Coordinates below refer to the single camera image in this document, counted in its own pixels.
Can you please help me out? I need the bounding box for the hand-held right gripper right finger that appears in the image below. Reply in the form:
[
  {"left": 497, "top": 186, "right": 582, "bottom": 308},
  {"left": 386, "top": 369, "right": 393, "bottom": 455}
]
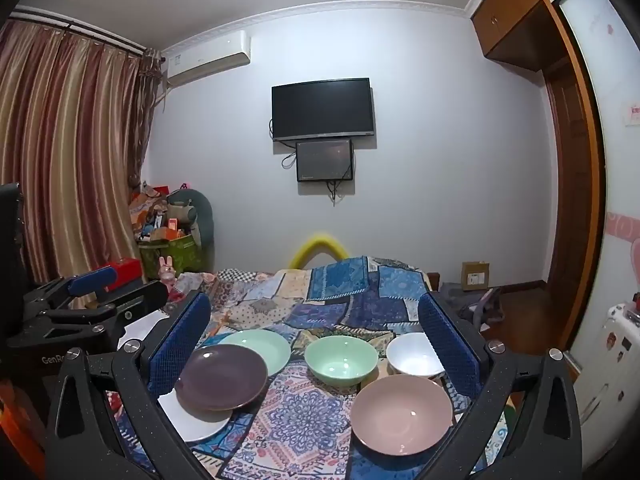
[{"left": 417, "top": 291, "right": 583, "bottom": 480}]

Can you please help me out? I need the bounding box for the white suitcase with stickers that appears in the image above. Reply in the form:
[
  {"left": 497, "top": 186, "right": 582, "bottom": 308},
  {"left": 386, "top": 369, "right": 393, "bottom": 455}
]
[{"left": 570, "top": 302, "right": 640, "bottom": 461}]

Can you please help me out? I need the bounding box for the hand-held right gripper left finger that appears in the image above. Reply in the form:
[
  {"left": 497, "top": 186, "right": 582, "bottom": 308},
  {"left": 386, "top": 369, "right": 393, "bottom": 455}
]
[{"left": 44, "top": 291, "right": 221, "bottom": 480}]

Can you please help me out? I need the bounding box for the green plate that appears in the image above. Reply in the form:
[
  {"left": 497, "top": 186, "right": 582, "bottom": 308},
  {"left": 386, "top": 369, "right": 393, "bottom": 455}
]
[{"left": 219, "top": 329, "right": 292, "bottom": 377}]

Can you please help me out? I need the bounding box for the striped brown curtain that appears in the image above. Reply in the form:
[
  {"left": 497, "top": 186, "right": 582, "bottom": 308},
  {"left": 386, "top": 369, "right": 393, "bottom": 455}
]
[{"left": 0, "top": 17, "right": 161, "bottom": 286}]

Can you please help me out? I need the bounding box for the small black wall monitor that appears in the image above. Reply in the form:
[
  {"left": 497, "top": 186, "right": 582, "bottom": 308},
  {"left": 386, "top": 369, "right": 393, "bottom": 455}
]
[{"left": 295, "top": 139, "right": 355, "bottom": 183}]

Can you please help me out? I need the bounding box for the white wardrobe door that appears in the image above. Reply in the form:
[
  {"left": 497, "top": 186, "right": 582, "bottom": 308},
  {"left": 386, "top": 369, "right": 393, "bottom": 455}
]
[{"left": 557, "top": 0, "right": 640, "bottom": 461}]

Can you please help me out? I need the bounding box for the white folded cloth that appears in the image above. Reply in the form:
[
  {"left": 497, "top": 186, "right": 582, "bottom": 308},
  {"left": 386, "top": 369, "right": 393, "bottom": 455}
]
[{"left": 117, "top": 310, "right": 171, "bottom": 351}]

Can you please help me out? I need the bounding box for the wooden overhead cabinet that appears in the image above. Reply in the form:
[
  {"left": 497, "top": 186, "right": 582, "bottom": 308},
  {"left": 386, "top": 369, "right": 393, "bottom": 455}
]
[{"left": 471, "top": 0, "right": 581, "bottom": 72}]

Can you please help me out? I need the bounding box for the patchwork blanket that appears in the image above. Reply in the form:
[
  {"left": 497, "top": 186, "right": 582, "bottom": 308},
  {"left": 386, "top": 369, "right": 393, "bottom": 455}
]
[{"left": 107, "top": 255, "right": 516, "bottom": 480}]

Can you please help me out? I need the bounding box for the white bowl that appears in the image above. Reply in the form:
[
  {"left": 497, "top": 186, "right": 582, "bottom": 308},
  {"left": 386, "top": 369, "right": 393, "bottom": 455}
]
[{"left": 386, "top": 332, "right": 446, "bottom": 380}]

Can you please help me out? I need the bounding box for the black wall television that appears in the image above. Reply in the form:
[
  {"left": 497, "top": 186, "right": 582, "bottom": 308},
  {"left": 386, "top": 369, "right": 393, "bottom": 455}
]
[{"left": 271, "top": 78, "right": 377, "bottom": 142}]

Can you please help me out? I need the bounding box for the white plate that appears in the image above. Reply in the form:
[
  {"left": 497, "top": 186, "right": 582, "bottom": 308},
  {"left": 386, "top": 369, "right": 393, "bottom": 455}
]
[{"left": 157, "top": 390, "right": 233, "bottom": 443}]

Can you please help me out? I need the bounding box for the green storage box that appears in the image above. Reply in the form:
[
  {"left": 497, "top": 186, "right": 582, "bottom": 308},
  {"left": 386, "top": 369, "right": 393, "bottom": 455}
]
[{"left": 139, "top": 235, "right": 206, "bottom": 278}]

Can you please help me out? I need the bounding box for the grey bag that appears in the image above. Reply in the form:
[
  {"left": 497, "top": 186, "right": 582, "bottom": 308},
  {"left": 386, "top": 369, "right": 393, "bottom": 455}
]
[{"left": 440, "top": 282, "right": 506, "bottom": 331}]

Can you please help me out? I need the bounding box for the curtain rail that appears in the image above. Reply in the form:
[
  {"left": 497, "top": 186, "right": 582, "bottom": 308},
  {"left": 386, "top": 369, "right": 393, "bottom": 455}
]
[{"left": 10, "top": 5, "right": 151, "bottom": 53}]

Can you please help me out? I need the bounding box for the yellow foam tube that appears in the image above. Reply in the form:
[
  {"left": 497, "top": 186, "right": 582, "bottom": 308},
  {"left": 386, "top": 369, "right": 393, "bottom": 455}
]
[{"left": 290, "top": 232, "right": 351, "bottom": 271}]

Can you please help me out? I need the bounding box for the wooden door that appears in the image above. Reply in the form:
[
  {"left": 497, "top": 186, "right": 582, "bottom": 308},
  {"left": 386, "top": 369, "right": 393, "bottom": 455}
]
[{"left": 542, "top": 0, "right": 608, "bottom": 321}]

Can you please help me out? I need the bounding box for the green bowl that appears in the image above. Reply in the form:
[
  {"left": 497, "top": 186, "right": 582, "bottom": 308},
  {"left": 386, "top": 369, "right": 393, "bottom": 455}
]
[{"left": 304, "top": 335, "right": 379, "bottom": 386}]

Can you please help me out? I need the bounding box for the red box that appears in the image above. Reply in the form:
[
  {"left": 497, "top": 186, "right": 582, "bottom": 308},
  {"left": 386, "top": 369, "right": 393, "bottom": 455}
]
[{"left": 102, "top": 257, "right": 143, "bottom": 291}]

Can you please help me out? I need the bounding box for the white air conditioner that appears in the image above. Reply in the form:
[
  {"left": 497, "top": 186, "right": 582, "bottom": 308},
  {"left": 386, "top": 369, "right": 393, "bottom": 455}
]
[{"left": 161, "top": 30, "right": 252, "bottom": 87}]

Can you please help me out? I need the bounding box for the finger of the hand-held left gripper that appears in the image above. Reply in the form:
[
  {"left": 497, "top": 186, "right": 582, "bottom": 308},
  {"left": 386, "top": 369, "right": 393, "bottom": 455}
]
[
  {"left": 22, "top": 266, "right": 119, "bottom": 311},
  {"left": 37, "top": 280, "right": 169, "bottom": 341}
]

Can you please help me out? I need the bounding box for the purple plate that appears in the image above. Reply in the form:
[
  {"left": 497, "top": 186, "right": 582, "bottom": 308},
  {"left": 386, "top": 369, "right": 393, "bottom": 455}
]
[{"left": 175, "top": 344, "right": 269, "bottom": 411}]

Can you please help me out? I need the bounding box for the pink bowl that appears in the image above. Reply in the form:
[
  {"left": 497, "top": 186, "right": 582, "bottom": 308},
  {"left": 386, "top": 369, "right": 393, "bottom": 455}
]
[{"left": 349, "top": 374, "right": 455, "bottom": 456}]

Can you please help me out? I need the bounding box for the cardboard box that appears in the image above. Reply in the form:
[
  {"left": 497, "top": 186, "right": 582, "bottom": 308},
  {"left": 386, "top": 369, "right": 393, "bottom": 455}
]
[{"left": 461, "top": 261, "right": 491, "bottom": 291}]

